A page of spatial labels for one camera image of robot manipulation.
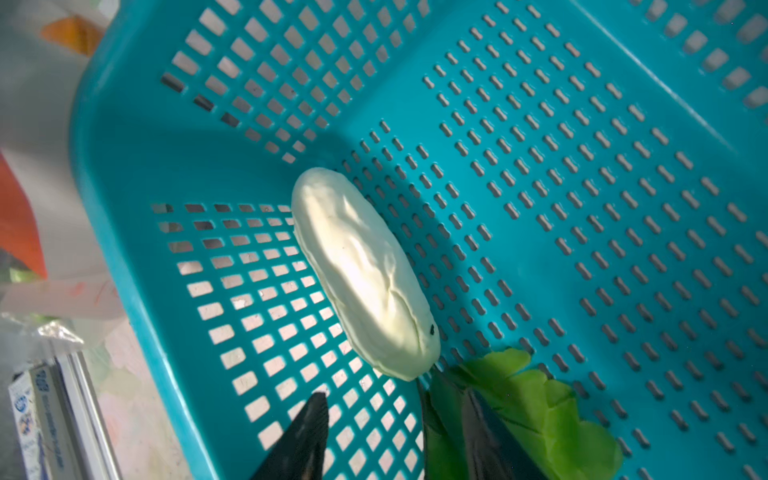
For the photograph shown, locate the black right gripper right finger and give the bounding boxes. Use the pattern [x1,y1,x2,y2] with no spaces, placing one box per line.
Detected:
[461,404,546,479]

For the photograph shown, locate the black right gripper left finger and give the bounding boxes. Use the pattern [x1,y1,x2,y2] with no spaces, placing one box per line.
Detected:
[251,391,329,480]

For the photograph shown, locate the green toy lettuce leaf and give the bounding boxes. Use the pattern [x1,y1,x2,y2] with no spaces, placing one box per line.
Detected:
[420,348,623,479]

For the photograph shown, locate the white toy radish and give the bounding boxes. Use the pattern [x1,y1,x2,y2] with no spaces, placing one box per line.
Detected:
[291,167,441,381]

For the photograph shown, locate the clear zip top bag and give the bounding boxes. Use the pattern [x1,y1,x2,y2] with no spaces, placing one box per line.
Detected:
[1,1,125,348]

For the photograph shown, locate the teal plastic basket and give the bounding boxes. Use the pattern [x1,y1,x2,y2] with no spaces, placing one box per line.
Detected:
[70,1,767,479]

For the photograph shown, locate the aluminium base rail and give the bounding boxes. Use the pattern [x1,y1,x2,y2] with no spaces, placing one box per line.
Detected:
[55,352,123,480]

